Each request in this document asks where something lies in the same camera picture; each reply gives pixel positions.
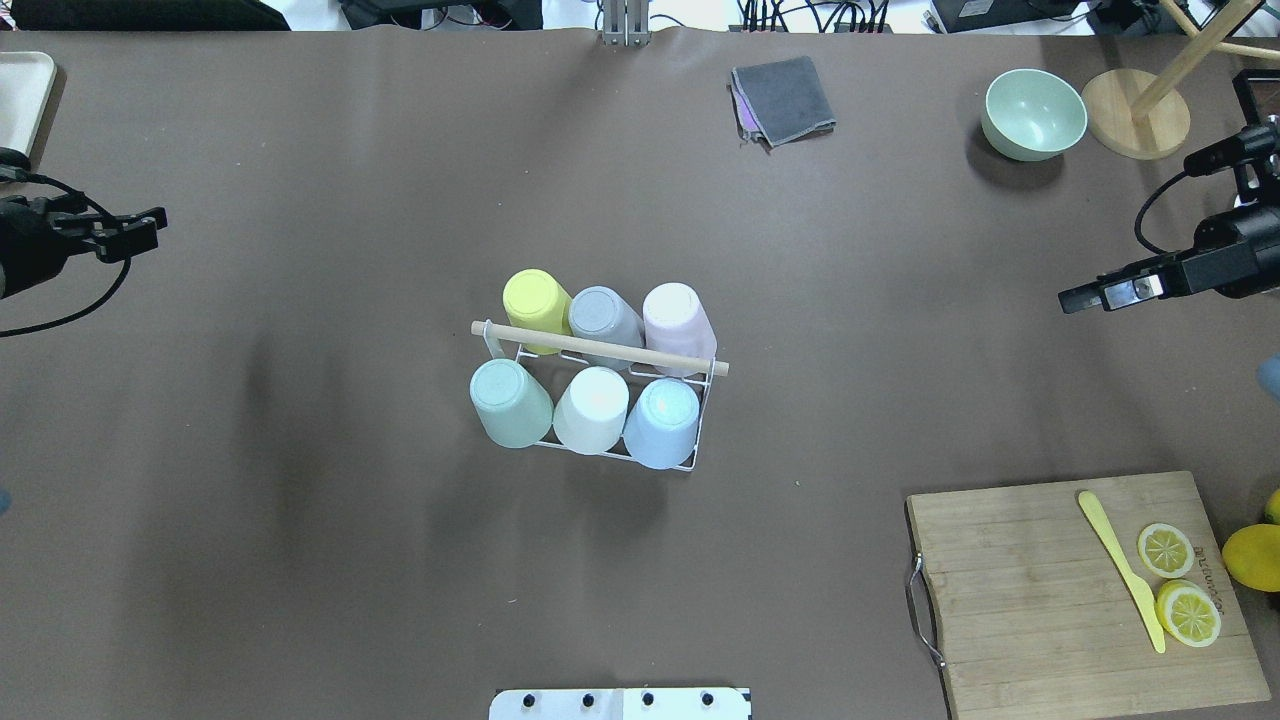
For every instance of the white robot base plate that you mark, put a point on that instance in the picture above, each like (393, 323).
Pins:
(623, 703)

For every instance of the folded grey cloth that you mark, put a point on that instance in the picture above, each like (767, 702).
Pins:
(780, 102)

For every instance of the grey plastic cup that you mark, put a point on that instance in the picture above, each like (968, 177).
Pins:
(598, 313)

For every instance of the light blue plastic cup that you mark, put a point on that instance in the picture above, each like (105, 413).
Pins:
(662, 428)

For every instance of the lemon slice upper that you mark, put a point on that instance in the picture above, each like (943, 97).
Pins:
(1165, 550)

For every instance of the green plastic cup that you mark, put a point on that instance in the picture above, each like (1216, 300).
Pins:
(513, 407)

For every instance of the yellow plastic cup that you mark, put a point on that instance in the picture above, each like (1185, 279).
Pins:
(535, 300)

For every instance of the white wire cup holder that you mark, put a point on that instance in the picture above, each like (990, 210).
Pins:
(553, 359)

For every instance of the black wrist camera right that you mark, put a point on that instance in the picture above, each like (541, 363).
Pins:
(1250, 153)

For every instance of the wooden cutting board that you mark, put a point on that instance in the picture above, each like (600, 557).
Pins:
(1032, 620)

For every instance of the yellow plastic knife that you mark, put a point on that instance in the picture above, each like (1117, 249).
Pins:
(1138, 588)

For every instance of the pink plastic cup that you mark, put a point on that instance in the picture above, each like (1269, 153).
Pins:
(675, 322)

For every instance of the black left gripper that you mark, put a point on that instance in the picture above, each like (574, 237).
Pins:
(28, 243)

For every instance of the cream plastic serving tray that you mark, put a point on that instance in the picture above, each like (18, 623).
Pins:
(26, 82)

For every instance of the white plastic cup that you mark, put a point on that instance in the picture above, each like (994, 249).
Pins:
(591, 413)

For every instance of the wooden mug tree stand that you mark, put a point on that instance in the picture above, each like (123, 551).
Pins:
(1141, 115)

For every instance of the mint green bowl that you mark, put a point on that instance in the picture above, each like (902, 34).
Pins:
(1030, 115)

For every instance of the whole yellow lemon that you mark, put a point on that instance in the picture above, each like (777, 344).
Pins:
(1251, 556)

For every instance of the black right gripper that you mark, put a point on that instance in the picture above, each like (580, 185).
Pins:
(1236, 252)

